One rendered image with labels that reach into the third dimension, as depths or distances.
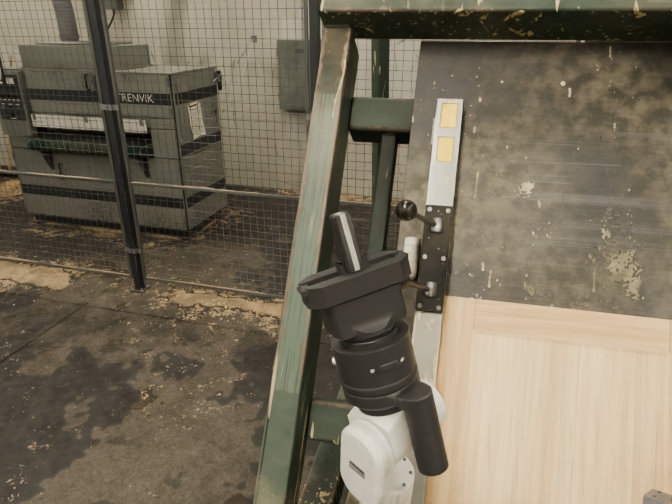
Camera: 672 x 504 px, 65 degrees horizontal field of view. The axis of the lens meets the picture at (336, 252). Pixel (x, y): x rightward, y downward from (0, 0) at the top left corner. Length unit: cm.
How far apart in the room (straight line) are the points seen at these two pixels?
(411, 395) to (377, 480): 10
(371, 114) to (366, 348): 72
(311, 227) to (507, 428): 51
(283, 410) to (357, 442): 43
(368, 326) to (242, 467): 207
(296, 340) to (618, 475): 59
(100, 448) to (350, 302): 239
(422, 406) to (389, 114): 75
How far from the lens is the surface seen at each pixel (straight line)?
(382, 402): 59
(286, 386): 102
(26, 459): 295
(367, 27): 120
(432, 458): 61
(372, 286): 55
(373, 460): 61
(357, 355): 56
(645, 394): 107
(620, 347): 105
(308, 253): 103
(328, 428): 109
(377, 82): 171
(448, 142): 107
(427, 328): 99
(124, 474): 270
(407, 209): 90
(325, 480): 143
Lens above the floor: 183
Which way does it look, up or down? 23 degrees down
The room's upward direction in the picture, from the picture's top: straight up
